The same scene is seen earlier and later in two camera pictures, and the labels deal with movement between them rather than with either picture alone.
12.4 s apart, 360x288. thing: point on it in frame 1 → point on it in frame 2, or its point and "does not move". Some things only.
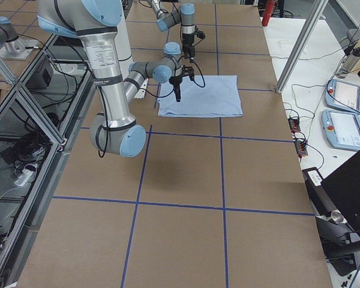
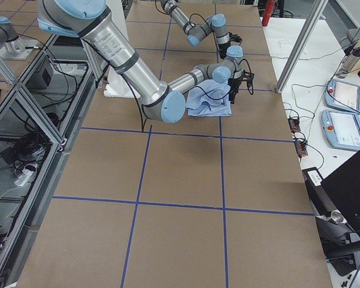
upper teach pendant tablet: x=344 y=95 does not move
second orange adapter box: x=301 y=148 does not move
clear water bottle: x=349 y=62 does not move
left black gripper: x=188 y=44 → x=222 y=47
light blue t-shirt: x=218 y=97 does not move
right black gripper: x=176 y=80 → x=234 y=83
